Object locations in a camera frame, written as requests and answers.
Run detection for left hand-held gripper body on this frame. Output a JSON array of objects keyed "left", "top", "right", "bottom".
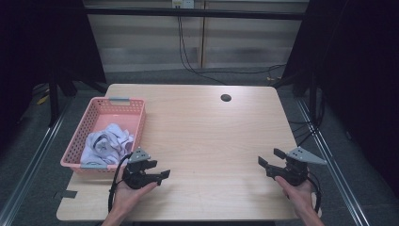
[{"left": 121, "top": 147, "right": 158, "bottom": 190}]

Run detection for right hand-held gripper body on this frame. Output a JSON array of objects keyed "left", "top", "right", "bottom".
[{"left": 265, "top": 146, "right": 328, "bottom": 187}]

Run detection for lavender patterned cloth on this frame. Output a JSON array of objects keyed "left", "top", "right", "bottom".
[{"left": 80, "top": 122, "right": 136, "bottom": 167}]

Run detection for pink perforated plastic basket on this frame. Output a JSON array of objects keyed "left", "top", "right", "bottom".
[{"left": 59, "top": 96, "right": 147, "bottom": 175}]

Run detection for person's left hand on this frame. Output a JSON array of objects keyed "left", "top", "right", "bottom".
[{"left": 110, "top": 174, "right": 160, "bottom": 218}]

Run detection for person's right hand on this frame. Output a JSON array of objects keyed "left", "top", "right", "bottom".
[{"left": 274, "top": 175, "right": 315, "bottom": 218}]

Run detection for black metal stand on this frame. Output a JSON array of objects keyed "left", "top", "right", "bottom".
[
  {"left": 272, "top": 70, "right": 322, "bottom": 126},
  {"left": 46, "top": 71, "right": 108, "bottom": 128}
]

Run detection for black tape strip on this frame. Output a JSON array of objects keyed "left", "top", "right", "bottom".
[{"left": 53, "top": 189, "right": 78, "bottom": 201}]

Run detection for black curtain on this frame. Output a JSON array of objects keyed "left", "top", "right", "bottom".
[
  {"left": 0, "top": 0, "right": 107, "bottom": 154},
  {"left": 280, "top": 0, "right": 399, "bottom": 197}
]

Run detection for black horizontal bar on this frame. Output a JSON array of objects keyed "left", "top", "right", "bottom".
[{"left": 84, "top": 7, "right": 308, "bottom": 22}]

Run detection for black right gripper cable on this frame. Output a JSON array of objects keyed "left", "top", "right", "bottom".
[{"left": 305, "top": 170, "right": 323, "bottom": 215}]

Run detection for black floor cables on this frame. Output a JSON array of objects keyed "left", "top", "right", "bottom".
[{"left": 287, "top": 117, "right": 318, "bottom": 148}]

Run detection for metal floor rail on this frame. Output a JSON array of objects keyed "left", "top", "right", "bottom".
[
  {"left": 295, "top": 97, "right": 372, "bottom": 226},
  {"left": 0, "top": 102, "right": 73, "bottom": 226}
]

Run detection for black wall cable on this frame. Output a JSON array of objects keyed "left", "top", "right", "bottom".
[
  {"left": 177, "top": 15, "right": 228, "bottom": 86},
  {"left": 179, "top": 15, "right": 287, "bottom": 75}
]

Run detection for white wall power outlet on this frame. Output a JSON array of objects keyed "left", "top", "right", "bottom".
[{"left": 171, "top": 0, "right": 196, "bottom": 9}]

